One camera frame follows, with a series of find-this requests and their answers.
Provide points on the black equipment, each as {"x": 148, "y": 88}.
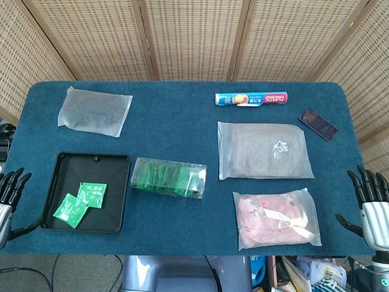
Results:
{"x": 4, "y": 143}

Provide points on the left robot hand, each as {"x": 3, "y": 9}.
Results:
{"x": 4, "y": 213}

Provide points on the white plastic bag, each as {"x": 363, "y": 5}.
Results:
{"x": 322, "y": 269}

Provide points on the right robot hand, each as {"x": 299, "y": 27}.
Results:
{"x": 375, "y": 222}

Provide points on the black plastic tray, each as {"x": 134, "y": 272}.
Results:
{"x": 91, "y": 170}

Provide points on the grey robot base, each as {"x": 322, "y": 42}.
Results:
{"x": 182, "y": 273}

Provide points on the woven folding screen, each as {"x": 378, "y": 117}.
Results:
{"x": 194, "y": 36}

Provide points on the transparent plastic box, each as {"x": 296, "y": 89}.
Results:
{"x": 197, "y": 182}

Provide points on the frosted bag with grey cloth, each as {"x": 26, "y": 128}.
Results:
{"x": 258, "y": 152}

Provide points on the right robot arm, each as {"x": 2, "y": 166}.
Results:
{"x": 383, "y": 270}

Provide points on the blue table cloth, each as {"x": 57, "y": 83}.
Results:
{"x": 182, "y": 127}

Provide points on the frosted bag with dark contents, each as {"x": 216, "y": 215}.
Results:
{"x": 94, "y": 112}

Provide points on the plastic food wrap box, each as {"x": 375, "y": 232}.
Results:
{"x": 252, "y": 98}

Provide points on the dark smartphone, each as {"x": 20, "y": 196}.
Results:
{"x": 317, "y": 124}

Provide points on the frosted bag with pink cloth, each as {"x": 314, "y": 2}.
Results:
{"x": 273, "y": 219}

